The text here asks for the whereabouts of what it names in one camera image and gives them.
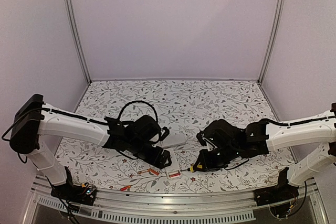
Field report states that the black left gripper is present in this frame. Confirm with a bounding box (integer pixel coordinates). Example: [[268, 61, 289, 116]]
[[128, 138, 172, 169]]

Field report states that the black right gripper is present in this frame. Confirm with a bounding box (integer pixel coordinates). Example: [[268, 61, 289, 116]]
[[193, 143, 240, 173]]

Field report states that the yellow handled screwdriver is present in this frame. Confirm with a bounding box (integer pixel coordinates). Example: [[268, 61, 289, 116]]
[[182, 165, 203, 173]]

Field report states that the white remote control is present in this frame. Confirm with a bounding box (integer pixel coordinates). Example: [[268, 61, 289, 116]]
[[160, 133, 186, 148]]

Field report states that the red gold battery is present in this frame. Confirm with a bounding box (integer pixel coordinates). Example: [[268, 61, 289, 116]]
[[120, 185, 131, 191]]

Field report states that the white remote with green logo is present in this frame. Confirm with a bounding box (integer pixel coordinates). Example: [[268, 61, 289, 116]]
[[165, 148, 182, 179]]

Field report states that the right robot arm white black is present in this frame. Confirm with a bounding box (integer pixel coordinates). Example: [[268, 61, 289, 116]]
[[189, 103, 335, 201]]

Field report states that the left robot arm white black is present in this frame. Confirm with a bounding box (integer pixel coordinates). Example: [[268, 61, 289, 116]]
[[1, 94, 172, 200]]

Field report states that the floral patterned table mat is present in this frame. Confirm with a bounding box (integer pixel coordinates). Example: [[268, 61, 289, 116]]
[[56, 80, 295, 194]]

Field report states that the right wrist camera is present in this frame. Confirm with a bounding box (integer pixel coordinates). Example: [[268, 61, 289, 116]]
[[196, 131, 217, 152]]

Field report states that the front aluminium rail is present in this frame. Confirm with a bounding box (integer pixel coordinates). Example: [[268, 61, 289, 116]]
[[23, 176, 331, 223]]

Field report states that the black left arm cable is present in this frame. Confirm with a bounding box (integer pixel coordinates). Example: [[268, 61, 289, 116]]
[[117, 100, 160, 122]]

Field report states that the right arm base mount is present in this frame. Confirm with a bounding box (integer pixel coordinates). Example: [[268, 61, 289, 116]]
[[253, 185, 299, 206]]

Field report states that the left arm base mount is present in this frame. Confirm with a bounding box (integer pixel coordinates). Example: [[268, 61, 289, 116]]
[[51, 183, 97, 206]]

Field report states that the right aluminium frame post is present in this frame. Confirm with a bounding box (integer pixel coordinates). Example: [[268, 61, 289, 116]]
[[257, 0, 285, 86]]

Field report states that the aluminium frame post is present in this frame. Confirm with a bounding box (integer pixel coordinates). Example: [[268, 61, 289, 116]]
[[257, 0, 285, 86], [64, 0, 92, 85]]

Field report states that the left aluminium frame post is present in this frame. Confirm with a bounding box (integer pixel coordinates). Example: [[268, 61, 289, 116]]
[[64, 0, 92, 85]]

